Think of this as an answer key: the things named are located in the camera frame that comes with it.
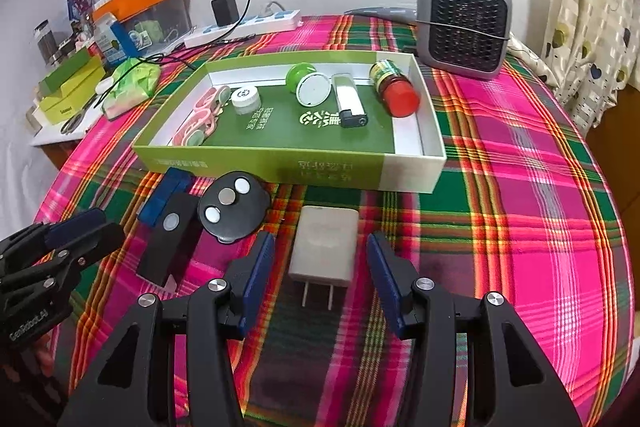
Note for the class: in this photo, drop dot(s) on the small white jar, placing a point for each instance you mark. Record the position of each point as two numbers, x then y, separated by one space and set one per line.
245 100

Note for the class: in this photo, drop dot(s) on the brown wooden cabinet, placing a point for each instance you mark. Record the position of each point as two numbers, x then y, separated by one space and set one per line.
620 127

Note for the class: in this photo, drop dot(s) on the green and white spool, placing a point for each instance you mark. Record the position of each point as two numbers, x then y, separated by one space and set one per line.
312 92

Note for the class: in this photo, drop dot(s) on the white side table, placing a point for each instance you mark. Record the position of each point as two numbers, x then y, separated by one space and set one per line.
45 138

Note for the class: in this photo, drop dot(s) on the green plastic bag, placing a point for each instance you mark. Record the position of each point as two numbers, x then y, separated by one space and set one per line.
132 79

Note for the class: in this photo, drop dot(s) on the pink plaid blanket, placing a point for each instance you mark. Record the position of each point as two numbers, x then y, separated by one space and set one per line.
525 207

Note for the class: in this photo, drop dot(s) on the lime green box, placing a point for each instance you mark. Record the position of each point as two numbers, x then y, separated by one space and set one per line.
65 105

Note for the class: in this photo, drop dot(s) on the black bar with metal cap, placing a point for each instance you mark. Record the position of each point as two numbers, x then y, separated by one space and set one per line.
167 247

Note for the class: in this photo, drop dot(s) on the pink clip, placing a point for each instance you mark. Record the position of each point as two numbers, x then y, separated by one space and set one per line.
212 99
192 129

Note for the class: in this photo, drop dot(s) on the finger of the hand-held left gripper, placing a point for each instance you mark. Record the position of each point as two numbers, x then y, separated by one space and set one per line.
75 227
95 244

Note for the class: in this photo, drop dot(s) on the white power strip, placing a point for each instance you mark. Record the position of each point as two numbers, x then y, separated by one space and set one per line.
260 23

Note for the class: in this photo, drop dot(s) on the black disc with metal caps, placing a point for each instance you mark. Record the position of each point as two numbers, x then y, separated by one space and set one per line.
240 219

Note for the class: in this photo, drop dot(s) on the scissors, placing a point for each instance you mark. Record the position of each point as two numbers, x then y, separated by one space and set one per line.
72 123

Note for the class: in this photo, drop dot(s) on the black power adapter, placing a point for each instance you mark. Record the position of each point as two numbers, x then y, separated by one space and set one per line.
224 9

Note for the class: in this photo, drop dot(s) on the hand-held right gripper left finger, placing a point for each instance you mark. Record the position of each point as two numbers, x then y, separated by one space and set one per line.
257 277

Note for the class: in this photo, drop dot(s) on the blue padded block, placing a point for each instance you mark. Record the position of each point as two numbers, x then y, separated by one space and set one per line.
165 197

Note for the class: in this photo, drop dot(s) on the cream patterned curtain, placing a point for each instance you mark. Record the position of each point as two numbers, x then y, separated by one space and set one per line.
585 32

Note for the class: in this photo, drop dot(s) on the white charger plug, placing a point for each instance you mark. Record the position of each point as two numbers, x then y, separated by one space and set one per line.
322 247

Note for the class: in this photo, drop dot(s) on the dark green box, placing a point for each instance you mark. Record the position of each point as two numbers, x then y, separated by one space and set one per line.
65 72

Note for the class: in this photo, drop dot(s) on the white lighter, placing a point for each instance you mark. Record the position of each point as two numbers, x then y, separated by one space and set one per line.
347 99

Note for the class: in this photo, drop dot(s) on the cream patterned pillow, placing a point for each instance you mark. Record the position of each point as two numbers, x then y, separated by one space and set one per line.
532 59

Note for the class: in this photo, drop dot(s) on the red capped bottle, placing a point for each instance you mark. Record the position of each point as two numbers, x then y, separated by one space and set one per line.
400 99

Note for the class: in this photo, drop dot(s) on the green and white cardboard box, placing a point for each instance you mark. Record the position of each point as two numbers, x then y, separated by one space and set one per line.
280 138

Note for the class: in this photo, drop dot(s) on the grey fan heater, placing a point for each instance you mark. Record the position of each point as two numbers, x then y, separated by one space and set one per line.
465 27

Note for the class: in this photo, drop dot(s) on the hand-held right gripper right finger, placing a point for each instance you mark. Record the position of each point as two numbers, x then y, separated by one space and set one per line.
386 282

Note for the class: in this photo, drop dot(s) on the dark glass jar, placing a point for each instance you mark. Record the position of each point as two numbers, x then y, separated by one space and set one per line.
47 42

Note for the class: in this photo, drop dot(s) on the blue and white carton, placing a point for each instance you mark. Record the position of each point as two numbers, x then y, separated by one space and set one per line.
117 44

